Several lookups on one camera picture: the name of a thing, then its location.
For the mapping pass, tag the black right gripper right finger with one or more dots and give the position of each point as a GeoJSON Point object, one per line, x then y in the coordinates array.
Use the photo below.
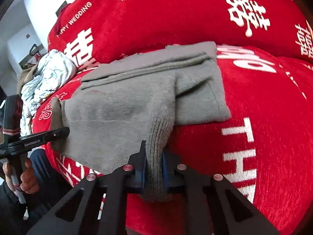
{"type": "Point", "coordinates": [213, 204]}

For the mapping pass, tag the grey knit sweater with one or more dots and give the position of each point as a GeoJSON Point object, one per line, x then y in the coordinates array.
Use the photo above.
{"type": "Point", "coordinates": [140, 98]}

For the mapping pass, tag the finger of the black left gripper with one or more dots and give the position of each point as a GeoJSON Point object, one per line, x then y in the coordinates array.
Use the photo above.
{"type": "Point", "coordinates": [53, 135]}

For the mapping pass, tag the white floral crumpled cloth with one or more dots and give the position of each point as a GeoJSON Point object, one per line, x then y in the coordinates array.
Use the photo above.
{"type": "Point", "coordinates": [53, 71]}

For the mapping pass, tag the dark picture frame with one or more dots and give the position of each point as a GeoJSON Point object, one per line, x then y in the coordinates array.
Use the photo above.
{"type": "Point", "coordinates": [34, 50]}

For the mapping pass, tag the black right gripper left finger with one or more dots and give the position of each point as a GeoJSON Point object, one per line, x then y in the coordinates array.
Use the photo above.
{"type": "Point", "coordinates": [97, 205]}

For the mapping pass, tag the person's left hand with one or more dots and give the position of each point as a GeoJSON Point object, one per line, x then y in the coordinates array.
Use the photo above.
{"type": "Point", "coordinates": [29, 183]}

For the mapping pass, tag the beige cloth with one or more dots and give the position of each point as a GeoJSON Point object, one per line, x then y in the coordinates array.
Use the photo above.
{"type": "Point", "coordinates": [25, 77]}

